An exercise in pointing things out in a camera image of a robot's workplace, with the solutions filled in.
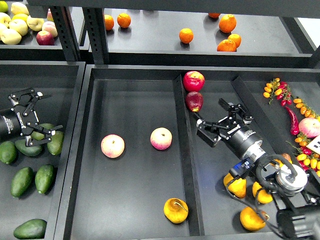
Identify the cherry tomato bunch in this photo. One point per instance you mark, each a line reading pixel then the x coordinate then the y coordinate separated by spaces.
pixel 278 90
pixel 307 158

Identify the avocado lying left tray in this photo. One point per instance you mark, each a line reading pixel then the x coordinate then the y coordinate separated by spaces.
pixel 21 181

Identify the orange at shelf edge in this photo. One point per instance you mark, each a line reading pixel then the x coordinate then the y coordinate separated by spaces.
pixel 227 45

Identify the black upper left shelf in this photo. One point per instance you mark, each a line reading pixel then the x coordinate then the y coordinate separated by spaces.
pixel 28 48

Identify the red apple upper left shelf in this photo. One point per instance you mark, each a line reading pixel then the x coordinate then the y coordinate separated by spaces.
pixel 45 38

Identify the green avocado by tray wall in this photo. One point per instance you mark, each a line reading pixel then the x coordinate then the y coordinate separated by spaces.
pixel 56 143

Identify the red chili pepper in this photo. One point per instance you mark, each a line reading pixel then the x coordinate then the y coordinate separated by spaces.
pixel 294 123

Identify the small orange right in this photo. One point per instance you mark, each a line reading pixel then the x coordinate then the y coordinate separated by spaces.
pixel 236 38

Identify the pale apple left edge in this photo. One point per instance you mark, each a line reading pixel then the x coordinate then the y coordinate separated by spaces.
pixel 2 28

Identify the yellow pear under arm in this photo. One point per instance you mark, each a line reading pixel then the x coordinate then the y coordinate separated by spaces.
pixel 262 196

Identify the black perforated post left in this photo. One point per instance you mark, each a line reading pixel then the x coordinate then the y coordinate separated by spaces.
pixel 66 32

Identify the pale yellow apple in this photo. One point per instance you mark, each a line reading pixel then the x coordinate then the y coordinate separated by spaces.
pixel 35 24
pixel 10 37
pixel 20 26

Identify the pale yellow apple middle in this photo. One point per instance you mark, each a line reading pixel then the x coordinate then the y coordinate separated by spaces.
pixel 20 26

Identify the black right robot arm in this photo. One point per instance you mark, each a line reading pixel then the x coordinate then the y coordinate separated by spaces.
pixel 275 174

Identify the white label card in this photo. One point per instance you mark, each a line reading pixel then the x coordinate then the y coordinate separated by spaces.
pixel 314 145

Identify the orange cherry tomato sprig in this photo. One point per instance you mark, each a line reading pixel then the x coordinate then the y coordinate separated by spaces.
pixel 304 109

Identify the bright green avocado far left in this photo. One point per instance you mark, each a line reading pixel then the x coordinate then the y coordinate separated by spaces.
pixel 8 152

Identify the lower cherry tomato bunch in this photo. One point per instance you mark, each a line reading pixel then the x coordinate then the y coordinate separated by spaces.
pixel 307 158

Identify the black tray divider centre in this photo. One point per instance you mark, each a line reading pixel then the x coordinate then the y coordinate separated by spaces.
pixel 187 159

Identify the pale yellow apple front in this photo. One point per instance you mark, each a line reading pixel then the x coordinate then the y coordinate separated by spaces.
pixel 10 37

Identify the pale yellow apple right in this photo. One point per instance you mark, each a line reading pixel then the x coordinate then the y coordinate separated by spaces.
pixel 35 24

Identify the pink apple right tray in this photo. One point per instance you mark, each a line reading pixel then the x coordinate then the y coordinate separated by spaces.
pixel 310 127

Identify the black middle tray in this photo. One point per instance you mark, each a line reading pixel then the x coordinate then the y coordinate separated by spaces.
pixel 123 198

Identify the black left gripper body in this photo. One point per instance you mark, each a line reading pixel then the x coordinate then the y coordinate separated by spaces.
pixel 14 122

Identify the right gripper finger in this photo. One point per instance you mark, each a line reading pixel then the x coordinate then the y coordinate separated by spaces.
pixel 208 131
pixel 237 116

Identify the dark green avocado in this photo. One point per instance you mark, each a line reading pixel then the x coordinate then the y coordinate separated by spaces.
pixel 44 178

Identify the pink apple centre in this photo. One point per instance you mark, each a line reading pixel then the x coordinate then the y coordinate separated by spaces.
pixel 161 138

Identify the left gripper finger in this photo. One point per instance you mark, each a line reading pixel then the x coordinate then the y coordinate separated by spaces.
pixel 40 133
pixel 24 101

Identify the yellow pear beside divider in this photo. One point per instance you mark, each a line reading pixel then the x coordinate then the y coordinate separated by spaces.
pixel 237 187

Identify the bright red apple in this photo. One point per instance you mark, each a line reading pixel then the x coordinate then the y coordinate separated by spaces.
pixel 193 81

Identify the pale pink peach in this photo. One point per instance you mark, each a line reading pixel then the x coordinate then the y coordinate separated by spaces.
pixel 50 27

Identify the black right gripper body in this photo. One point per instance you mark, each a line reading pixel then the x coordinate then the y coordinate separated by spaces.
pixel 243 142

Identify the black left tray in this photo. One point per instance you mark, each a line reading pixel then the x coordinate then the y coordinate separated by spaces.
pixel 62 81

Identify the upper cherry tomato bunch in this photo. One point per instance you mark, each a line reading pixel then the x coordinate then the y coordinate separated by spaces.
pixel 278 90

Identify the dark avocado in pile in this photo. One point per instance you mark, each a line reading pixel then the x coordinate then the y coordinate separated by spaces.
pixel 30 151

